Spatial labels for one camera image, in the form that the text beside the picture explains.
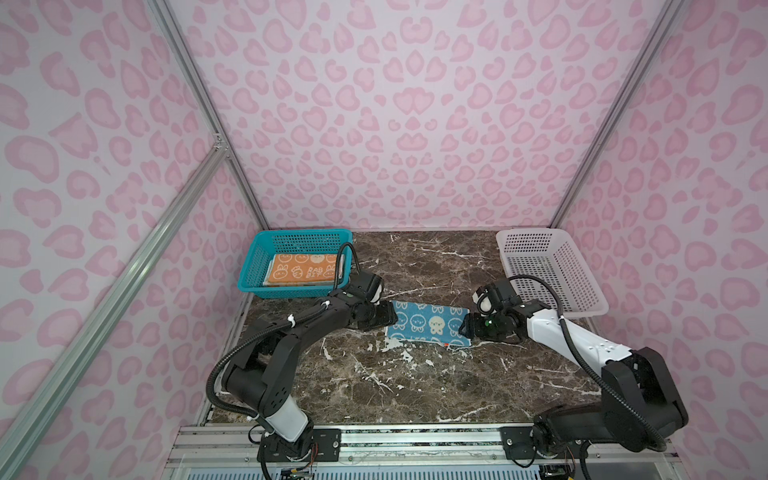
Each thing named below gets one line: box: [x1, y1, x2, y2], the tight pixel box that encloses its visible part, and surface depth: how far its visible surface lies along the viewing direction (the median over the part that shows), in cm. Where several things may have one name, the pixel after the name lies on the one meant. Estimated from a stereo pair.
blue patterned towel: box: [385, 300, 472, 346], surface depth 95 cm
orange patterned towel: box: [262, 254, 337, 286], surface depth 106 cm
